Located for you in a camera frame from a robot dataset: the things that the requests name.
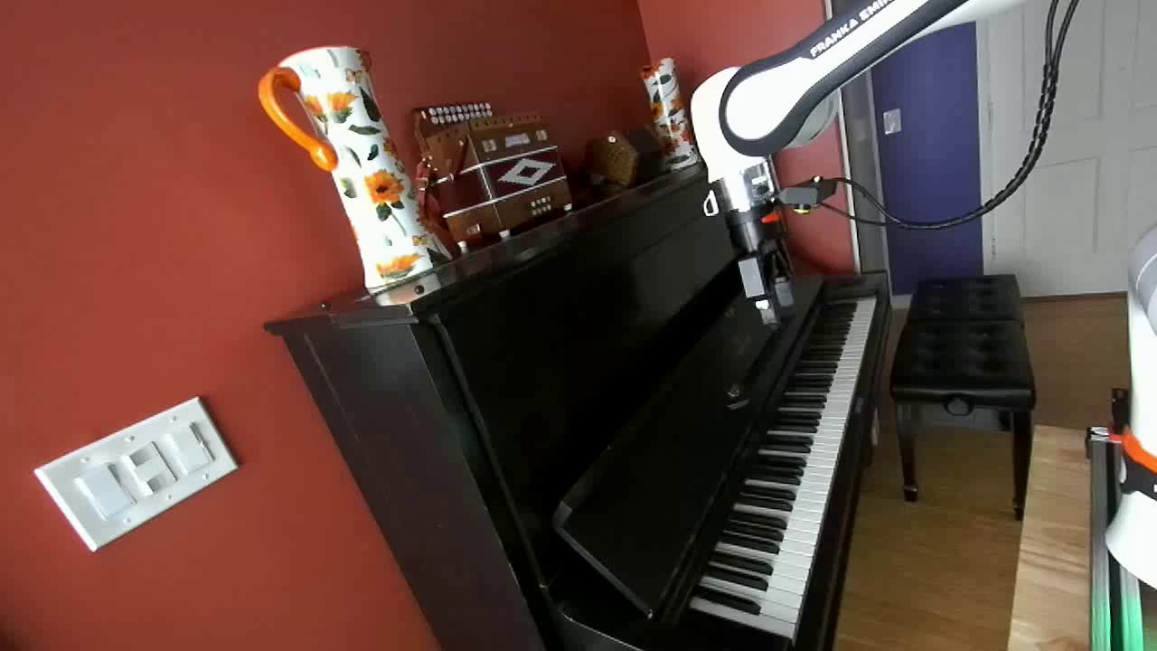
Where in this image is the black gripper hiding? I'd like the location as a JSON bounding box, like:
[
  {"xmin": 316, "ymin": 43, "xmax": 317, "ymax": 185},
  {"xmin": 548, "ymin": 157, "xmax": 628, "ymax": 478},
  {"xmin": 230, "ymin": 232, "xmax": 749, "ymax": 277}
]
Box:
[{"xmin": 725, "ymin": 212, "xmax": 800, "ymax": 332}]

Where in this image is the black tufted piano bench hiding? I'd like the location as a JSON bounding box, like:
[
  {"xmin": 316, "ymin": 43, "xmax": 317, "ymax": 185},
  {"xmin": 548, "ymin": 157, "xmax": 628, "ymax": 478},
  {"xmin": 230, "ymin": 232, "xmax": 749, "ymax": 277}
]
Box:
[{"xmin": 886, "ymin": 271, "xmax": 1040, "ymax": 525}]

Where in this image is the black upright piano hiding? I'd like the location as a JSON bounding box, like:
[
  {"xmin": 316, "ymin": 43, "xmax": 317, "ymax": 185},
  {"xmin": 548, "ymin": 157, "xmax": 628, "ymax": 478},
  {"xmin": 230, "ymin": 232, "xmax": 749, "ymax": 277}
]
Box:
[{"xmin": 265, "ymin": 157, "xmax": 895, "ymax": 651}]

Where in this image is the small floral ceramic vase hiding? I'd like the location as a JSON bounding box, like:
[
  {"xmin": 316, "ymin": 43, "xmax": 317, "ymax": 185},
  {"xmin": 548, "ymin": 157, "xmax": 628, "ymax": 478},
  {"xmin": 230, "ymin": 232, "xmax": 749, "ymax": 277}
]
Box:
[{"xmin": 639, "ymin": 55, "xmax": 700, "ymax": 173}]

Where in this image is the brown wooden ornament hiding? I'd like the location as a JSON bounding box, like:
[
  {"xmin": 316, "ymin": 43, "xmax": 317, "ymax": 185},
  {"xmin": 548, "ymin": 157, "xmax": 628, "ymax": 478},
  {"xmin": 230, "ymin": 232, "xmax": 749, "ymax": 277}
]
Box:
[{"xmin": 584, "ymin": 126, "xmax": 639, "ymax": 194}]

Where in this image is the purple door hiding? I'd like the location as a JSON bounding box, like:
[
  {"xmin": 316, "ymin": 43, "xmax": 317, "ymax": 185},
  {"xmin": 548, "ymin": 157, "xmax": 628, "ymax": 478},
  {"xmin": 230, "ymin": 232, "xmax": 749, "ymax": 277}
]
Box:
[{"xmin": 868, "ymin": 20, "xmax": 987, "ymax": 300}]

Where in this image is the white panel door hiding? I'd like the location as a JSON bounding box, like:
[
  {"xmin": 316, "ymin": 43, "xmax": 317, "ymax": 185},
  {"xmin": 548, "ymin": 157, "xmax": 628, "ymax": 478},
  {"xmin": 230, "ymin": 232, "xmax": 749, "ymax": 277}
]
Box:
[{"xmin": 976, "ymin": 0, "xmax": 1157, "ymax": 300}]

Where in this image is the light wooden table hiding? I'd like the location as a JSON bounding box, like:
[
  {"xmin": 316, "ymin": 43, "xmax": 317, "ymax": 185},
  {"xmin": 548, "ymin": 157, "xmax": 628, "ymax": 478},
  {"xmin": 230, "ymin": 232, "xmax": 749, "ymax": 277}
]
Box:
[{"xmin": 1007, "ymin": 424, "xmax": 1094, "ymax": 651}]

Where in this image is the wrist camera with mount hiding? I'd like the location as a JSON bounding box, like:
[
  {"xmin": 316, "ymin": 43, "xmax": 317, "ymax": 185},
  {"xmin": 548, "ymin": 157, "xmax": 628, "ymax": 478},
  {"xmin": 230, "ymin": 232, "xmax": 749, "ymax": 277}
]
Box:
[{"xmin": 700, "ymin": 157, "xmax": 836, "ymax": 232}]

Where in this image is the brown patterned accordion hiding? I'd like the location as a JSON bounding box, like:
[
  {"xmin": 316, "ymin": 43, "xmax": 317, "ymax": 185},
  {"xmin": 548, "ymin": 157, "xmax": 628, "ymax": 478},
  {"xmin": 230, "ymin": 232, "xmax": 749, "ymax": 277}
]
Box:
[{"xmin": 411, "ymin": 101, "xmax": 577, "ymax": 256}]

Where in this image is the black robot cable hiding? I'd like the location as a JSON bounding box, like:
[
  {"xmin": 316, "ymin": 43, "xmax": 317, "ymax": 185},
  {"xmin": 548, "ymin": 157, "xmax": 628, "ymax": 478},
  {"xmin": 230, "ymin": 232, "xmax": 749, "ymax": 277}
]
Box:
[{"xmin": 789, "ymin": 0, "xmax": 1084, "ymax": 234}]

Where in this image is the orange cable strap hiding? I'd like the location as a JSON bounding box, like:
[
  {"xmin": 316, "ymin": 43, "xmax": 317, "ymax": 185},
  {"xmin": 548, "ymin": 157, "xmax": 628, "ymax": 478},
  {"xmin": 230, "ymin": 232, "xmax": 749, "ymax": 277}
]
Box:
[{"xmin": 1105, "ymin": 427, "xmax": 1157, "ymax": 478}]

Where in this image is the floral pitcher with orange handle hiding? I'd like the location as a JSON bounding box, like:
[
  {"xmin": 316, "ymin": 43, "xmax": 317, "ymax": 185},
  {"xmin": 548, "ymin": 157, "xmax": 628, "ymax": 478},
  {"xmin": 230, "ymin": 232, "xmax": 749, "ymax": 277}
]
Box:
[{"xmin": 253, "ymin": 43, "xmax": 452, "ymax": 300}]

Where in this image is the black metal frame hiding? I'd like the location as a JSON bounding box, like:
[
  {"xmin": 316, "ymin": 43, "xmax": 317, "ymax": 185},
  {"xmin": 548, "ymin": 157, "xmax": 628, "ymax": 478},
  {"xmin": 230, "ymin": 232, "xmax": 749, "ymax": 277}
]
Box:
[{"xmin": 1084, "ymin": 424, "xmax": 1147, "ymax": 651}]

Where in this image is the white light switch plate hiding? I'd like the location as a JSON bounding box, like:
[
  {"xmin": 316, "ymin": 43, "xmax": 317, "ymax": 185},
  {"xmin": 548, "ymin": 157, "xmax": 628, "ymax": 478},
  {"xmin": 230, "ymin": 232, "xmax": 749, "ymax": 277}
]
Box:
[{"xmin": 31, "ymin": 392, "xmax": 242, "ymax": 556}]

